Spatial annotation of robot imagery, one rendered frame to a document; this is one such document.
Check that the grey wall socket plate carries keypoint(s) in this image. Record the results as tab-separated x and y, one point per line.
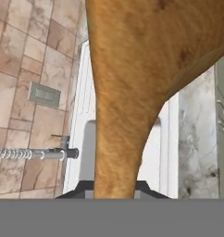
43	95

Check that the chrome spring tap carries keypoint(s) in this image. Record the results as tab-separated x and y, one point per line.
30	153

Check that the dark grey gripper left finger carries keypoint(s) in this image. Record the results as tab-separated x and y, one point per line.
83	189

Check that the white sink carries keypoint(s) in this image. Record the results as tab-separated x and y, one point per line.
82	102

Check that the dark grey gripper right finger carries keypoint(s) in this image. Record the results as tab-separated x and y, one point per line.
146	190

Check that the grey-green cupboard run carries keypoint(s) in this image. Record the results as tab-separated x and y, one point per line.
222	145

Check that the wooden spoon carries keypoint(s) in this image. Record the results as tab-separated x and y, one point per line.
126	77

